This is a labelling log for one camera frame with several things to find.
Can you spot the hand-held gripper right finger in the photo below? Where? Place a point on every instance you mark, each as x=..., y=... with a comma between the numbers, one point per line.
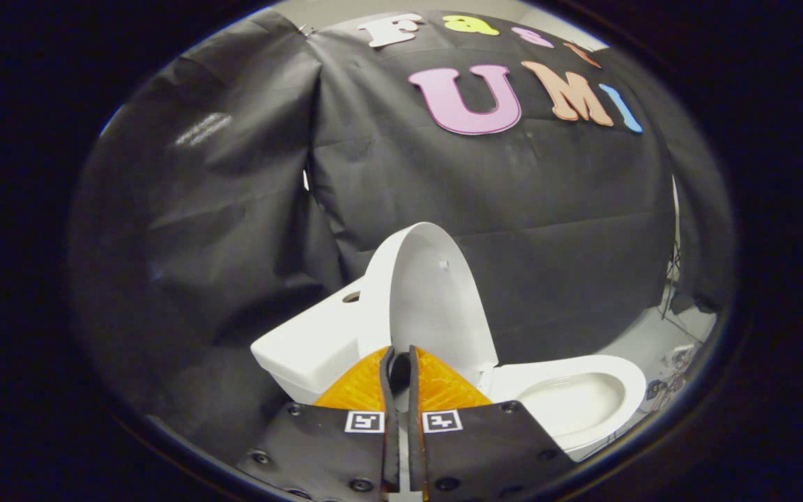
x=485, y=446

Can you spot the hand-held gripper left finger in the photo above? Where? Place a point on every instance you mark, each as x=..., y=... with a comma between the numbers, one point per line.
x=332, y=453

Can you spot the white toilet lid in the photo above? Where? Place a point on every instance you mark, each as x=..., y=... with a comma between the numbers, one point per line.
x=436, y=307

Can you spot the white ceramic toilet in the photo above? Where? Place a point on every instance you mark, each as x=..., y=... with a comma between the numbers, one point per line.
x=311, y=348

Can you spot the black backdrop cloth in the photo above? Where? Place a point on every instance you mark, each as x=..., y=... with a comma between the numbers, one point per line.
x=234, y=209

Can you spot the thin metal stand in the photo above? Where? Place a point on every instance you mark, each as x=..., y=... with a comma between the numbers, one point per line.
x=676, y=237

